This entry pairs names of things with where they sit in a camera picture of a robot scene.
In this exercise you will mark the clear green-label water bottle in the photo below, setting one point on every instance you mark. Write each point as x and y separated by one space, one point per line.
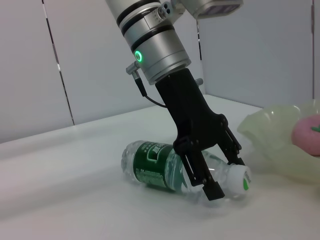
147 162

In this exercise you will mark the pink peach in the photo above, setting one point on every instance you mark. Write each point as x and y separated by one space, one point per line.
305 137

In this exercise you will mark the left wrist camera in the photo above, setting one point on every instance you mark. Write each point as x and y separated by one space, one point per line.
215 7

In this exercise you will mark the green glass fruit plate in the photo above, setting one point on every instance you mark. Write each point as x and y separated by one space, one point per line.
270 130

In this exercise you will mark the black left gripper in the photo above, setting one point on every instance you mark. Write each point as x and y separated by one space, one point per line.
190 110

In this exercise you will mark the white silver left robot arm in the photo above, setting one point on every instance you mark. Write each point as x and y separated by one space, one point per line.
155 50

